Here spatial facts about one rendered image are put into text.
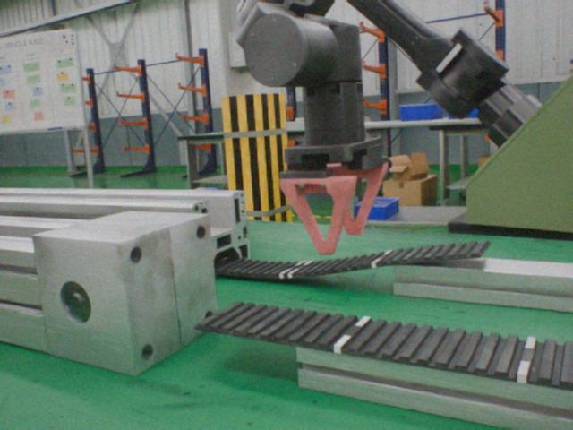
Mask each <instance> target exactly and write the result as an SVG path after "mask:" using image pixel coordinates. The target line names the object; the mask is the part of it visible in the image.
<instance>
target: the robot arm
mask: <svg viewBox="0 0 573 430"><path fill-rule="evenodd" d="M335 1H336V0H240V2H239V4H238V5H237V7H236V22H237V24H238V26H239V27H240V28H241V29H240V30H239V32H238V33H237V35H236V38H235V42H236V43H237V44H238V45H239V46H240V47H242V48H243V49H244V59H245V62H246V66H247V69H248V71H249V73H250V74H251V76H252V77H253V79H254V80H255V81H257V82H258V83H260V84H261V85H263V86H266V87H273V88H275V87H304V88H302V101H303V115H304V129H305V145H299V146H295V147H289V148H285V149H284V159H285V163H286V167H287V170H286V171H282V172H278V181H279V182H280V187H281V189H282V190H283V193H284V195H285V196H286V198H287V199H288V200H289V203H290V204H292V206H293V208H294V209H295V211H296V213H297V215H298V217H299V219H300V220H301V221H302V222H303V223H304V226H305V228H306V230H307V232H308V234H309V235H310V237H311V240H312V242H313V244H314V245H315V246H316V248H317V251H318V253H319V254H326V255H333V254H334V253H335V251H336V247H337V244H338V241H339V238H340V235H341V232H342V229H343V225H344V228H345V230H346V233H347V234H348V235H352V236H359V235H361V233H362V231H363V229H364V225H365V223H366V220H367V218H368V216H369V212H370V210H371V207H372V204H373V201H374V198H376V196H377V194H378V192H379V189H380V187H381V183H382V181H383V177H384V176H385V173H386V171H387V169H389V167H388V161H387V157H382V151H383V147H382V137H372V138H366V136H365V116H364V115H363V84H362V83H360V82H363V76H362V56H361V36H360V27H359V26H355V25H353V24H348V23H343V22H338V20H336V19H331V18H326V17H325V15H326V14H327V12H328V11H329V9H330V8H332V6H333V4H334V3H335ZM346 1H347V2H349V3H350V5H351V6H352V7H353V8H355V9H356V10H357V11H358V12H359V13H361V14H362V15H363V16H364V17H365V18H367V20H368V21H369V22H371V23H372V24H374V25H375V26H376V27H377V28H378V29H379V30H381V31H383V33H384V34H385V35H386V36H388V37H389V38H390V39H391V40H392V41H394V42H396V43H397V44H398V46H399V47H400V48H401V49H402V50H403V51H404V52H405V53H406V54H407V55H409V56H410V57H411V60H412V61H413V62H414V64H415V65H416V67H417V69H418V70H419V71H421V72H422V73H421V74H419V75H418V76H417V78H416V79H415V82H416V83H417V84H418V85H420V86H422V88H423V89H424V90H425V91H426V92H427V93H428V94H429V96H430V97H431V98H433V100H434V101H435V102H436V103H437V104H438V105H439V106H440V107H441V108H442V109H444V110H446V111H447V113H448V114H450V115H451V116H453V117H455V118H456V119H460V120H463V119H464V118H465V117H466V116H468V115H469V114H470V113H471V112H472V111H473V110H474V108H478V110H479V112H478V113H477V116H478V119H479V120H480V121H481V123H482V124H483V125H484V126H485V127H486V128H487V129H489V130H490V132H489V134H487V136H486V137H487V138H489V139H490V140H491V141H492V142H494V143H495V144H496V145H497V146H498V147H499V148H500V146H501V145H502V144H504V143H505V142H506V141H507V140H508V139H509V138H510V137H511V136H512V135H513V134H514V132H515V131H516V130H517V129H518V128H519V127H520V126H521V125H523V124H524V123H525V122H526V121H527V120H528V119H529V118H530V116H531V115H532V114H533V113H534V112H535V111H536V110H537V109H538V108H539V107H540V106H541V105H542V104H541V103H540V101H539V100H538V99H536V98H535V97H534V96H533V95H532V96H530V95H529V96H524V95H523V94H522V93H521V92H520V91H519V90H518V89H517V88H516V87H515V86H514V85H513V84H512V83H509V82H508V81H507V80H506V79H505V78H504V75H505V74H506V73H507V72H508V71H509V67H508V66H507V65H506V64H505V62H504V61H503V60H502V59H501V58H500V57H499V56H497V55H496V54H495V53H493V52H492V51H491V49H490V48H489V47H487V46H486V45H485V44H483V43H482V42H480V41H479V40H478V39H476V38H474V36H473V35H472V34H471V33H470V32H467V31H466V30H465V29H464V28H461V27H460V28H459V29H458V30H457V31H456V33H455V34H453V35H452V36H449V35H446V34H444V33H442V32H440V31H437V30H436V29H434V28H432V26H431V25H429V24H428V23H426V22H424V21H423V20H421V19H420V18H419V17H418V16H417V15H415V13H414V12H412V11H411V10H409V9H408V8H407V7H406V6H405V5H403V4H402V3H401V2H400V1H398V0H346ZM457 44H459V45H460V46H461V47H462V48H460V49H459V51H458V52H457V53H456V55H455V56H454V57H453V59H452V60H451V61H449V62H448V63H447V64H446V66H445V67H444V68H443V69H442V70H441V72H440V73H439V72H438V70H437V68H438V66H439V65H440V64H441V63H442V62H443V60H444V59H445V58H446V57H447V56H448V54H449V52H450V51H452V50H453V49H454V48H455V47H456V45H457ZM338 162H339V163H341V164H328V165H326V163H338ZM357 179H368V180H369V184H368V186H367V188H366V192H365V195H364V198H363V200H362V203H361V206H360V209H359V211H358V213H357V217H356V220H353V218H352V215H351V212H349V209H348V207H349V203H351V200H352V197H353V194H354V190H355V185H356V180H357ZM304 194H331V196H332V199H333V201H334V206H333V211H332V217H331V222H330V227H329V233H328V236H327V239H324V238H323V236H322V233H321V231H320V229H319V227H318V223H317V221H316V219H315V218H314V217H313V215H312V211H311V209H310V207H309V205H308V203H307V200H306V198H305V196H304Z"/></svg>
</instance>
